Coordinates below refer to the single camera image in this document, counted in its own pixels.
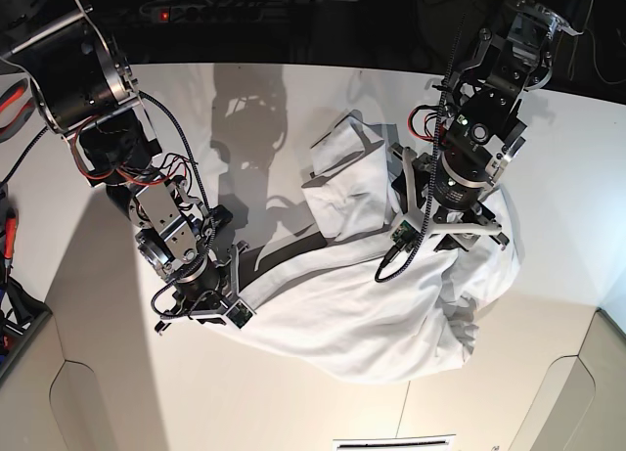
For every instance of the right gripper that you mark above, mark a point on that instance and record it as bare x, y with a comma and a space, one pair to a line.
206, 295

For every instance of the white t-shirt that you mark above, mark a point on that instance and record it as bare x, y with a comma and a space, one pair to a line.
325, 306

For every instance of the orange grey pliers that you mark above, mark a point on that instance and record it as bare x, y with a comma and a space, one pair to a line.
12, 113

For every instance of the black power strip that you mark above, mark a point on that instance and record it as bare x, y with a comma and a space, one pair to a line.
202, 14

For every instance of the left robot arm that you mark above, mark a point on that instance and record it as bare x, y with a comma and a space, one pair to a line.
476, 131

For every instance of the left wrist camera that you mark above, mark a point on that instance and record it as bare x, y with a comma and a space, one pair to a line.
405, 236

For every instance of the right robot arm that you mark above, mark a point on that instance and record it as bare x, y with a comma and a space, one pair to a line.
80, 83

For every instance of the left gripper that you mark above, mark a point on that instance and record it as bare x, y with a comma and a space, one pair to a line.
441, 203

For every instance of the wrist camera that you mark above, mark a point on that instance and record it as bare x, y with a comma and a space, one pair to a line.
240, 314
405, 236

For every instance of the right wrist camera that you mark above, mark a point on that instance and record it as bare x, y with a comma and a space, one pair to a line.
240, 314

